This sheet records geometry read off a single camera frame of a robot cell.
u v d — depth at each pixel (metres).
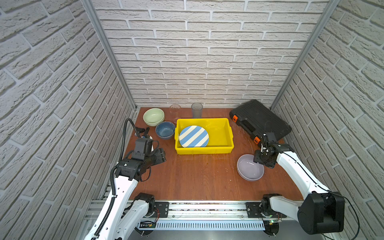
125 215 0.54
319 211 0.39
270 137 0.67
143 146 0.53
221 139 1.00
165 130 1.04
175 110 1.06
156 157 0.65
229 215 0.74
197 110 1.07
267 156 0.61
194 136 0.98
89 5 0.69
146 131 1.03
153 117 1.09
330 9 0.70
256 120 1.04
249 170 0.81
